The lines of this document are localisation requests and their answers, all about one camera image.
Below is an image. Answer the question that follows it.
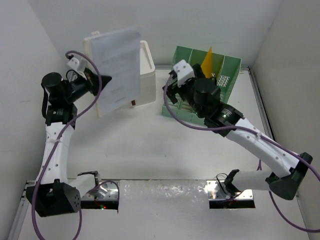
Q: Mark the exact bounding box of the purple cable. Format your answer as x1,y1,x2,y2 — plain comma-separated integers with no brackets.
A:
163,74,320,233
31,50,121,240

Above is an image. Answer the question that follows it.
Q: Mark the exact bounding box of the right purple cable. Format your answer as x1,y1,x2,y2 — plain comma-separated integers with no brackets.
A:
163,74,320,233

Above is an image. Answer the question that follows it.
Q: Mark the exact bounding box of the white drawer cabinet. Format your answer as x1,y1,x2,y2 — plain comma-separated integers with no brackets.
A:
131,40,156,107

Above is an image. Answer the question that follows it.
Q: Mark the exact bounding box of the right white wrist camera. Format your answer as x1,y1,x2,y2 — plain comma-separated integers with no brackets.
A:
173,59,195,88

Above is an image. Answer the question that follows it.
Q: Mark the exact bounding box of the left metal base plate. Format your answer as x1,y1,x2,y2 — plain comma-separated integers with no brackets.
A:
81,180,120,201

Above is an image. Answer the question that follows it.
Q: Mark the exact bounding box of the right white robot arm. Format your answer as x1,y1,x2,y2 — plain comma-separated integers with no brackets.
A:
163,60,313,200

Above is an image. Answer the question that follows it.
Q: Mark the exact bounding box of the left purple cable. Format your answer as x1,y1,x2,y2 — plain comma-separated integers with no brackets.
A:
31,50,121,240

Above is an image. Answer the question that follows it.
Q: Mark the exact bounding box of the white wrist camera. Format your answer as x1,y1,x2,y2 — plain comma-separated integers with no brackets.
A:
173,59,195,88
67,56,88,72

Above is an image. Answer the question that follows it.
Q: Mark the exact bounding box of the green file rack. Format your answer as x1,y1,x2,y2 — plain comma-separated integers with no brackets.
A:
168,46,242,126

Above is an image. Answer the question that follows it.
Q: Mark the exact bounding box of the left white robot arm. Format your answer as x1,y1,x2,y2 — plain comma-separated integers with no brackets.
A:
26,69,112,218

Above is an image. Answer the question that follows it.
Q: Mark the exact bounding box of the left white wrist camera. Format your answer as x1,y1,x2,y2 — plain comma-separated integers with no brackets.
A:
67,56,88,72

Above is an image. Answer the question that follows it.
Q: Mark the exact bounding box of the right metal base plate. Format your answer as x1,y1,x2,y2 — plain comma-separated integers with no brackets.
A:
205,179,254,202

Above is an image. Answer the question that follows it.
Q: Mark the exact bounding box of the yellow plastic folder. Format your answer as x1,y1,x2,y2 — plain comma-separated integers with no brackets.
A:
201,47,213,79

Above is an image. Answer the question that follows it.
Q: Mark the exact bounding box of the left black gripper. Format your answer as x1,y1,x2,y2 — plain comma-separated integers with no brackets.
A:
64,67,112,104

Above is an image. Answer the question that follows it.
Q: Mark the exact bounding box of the metal base plate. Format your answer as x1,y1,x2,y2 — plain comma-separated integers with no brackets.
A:
205,179,254,202
81,180,120,201

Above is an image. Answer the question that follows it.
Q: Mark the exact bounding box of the white foam front board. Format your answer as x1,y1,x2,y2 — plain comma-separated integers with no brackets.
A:
36,180,309,240

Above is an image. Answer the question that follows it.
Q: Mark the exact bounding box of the clear plastic document sleeve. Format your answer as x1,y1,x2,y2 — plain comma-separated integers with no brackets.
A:
82,28,141,118

